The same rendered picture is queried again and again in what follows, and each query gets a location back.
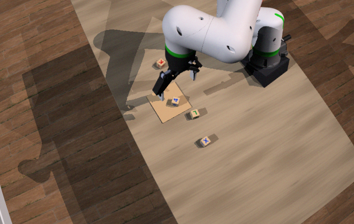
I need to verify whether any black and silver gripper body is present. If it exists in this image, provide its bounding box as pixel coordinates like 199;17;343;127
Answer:
168;62;191;75

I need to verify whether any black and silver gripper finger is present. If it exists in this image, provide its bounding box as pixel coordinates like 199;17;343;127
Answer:
152;70;180;101
187;55;202;81

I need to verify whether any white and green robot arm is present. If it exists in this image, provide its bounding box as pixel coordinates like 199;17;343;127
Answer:
162;0;291;69

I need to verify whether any cream block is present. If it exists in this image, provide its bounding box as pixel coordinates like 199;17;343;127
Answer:
157;59;166;69
190;109;200;120
200;136;211;147
171;96;180;107

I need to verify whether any tan flat mat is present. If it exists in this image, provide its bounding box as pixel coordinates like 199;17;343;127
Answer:
146;82;191;123

